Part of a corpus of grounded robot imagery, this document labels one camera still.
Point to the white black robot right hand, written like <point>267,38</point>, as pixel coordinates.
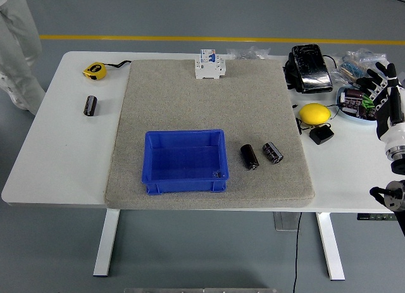
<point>394,115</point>

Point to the black battery with white print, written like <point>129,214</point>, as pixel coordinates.
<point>272,152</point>

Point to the dark brown cylindrical battery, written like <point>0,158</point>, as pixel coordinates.
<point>250,157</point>

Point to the grey box under table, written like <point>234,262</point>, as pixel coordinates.
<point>284,221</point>

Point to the blue plastic box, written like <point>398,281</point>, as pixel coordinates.
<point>183,160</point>

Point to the black battery with gold end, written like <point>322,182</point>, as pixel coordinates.
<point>90,105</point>

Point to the brown capacitor with purple band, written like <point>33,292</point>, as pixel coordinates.
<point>353,93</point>

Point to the light blue bowl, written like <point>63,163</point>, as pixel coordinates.
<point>340,98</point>

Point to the clear bags of blue components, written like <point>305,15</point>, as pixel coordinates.
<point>354,66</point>

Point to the black plug adapter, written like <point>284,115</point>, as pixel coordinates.
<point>321,134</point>

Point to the yellow lemon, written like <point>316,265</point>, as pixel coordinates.
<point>314,113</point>

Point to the black glossy charger device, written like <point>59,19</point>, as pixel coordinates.
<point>311,68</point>

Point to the table height control panel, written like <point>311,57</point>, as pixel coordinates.
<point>373,216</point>

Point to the white table leg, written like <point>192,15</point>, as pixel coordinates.
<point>106,242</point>
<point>330,245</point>

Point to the clear bag of metal parts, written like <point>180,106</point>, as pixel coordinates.
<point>250,53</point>

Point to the small metal part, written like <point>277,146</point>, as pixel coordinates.
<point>217,174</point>

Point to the white circuit breaker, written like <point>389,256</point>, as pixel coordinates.
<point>209,66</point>

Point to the grey-brown mat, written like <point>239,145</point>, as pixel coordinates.
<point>190,100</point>

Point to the yellow tape measure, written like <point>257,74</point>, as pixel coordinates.
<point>95,71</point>

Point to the person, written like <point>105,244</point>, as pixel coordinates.
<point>19,52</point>

